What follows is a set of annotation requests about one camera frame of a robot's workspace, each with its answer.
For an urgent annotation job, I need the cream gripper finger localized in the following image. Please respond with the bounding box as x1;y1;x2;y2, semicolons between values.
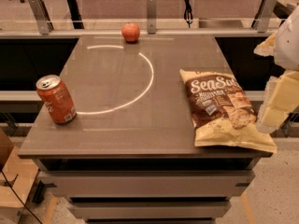
256;70;299;133
253;32;277;57

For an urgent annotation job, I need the brown sea salt chip bag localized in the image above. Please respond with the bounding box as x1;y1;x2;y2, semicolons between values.
179;69;277;153

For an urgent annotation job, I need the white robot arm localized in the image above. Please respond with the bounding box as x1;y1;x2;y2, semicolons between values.
254;6;299;133

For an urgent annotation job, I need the red apple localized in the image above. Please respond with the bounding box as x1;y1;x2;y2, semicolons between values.
121;22;140;43

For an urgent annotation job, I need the lower grey drawer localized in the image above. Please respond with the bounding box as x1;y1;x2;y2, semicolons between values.
68;202;231;220

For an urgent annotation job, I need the grey drawer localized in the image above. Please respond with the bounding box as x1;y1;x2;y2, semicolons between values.
39;170;255;198
68;202;231;220

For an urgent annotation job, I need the orange soda can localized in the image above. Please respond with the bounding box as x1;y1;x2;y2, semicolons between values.
36;75;76;124

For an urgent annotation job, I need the upper grey drawer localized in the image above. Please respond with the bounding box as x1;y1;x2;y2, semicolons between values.
39;170;255;198

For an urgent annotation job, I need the cardboard box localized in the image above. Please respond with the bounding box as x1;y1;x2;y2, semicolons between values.
0;131;38;224

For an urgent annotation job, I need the right metal railing bracket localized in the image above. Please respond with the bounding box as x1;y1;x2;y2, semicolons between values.
252;0;277;33

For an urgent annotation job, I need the metal railing bracket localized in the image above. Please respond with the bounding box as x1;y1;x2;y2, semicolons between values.
147;0;157;34
27;0;53;35
252;0;277;33

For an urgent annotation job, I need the black hanging cable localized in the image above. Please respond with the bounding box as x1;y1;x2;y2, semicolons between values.
182;0;194;29

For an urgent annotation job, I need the middle metal railing bracket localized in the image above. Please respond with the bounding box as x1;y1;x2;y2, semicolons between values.
147;0;157;34

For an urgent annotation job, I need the left metal railing bracket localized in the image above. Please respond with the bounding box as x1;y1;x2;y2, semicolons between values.
27;0;53;35

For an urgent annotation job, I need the black floor cable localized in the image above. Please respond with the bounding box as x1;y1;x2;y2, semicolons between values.
0;169;43;224

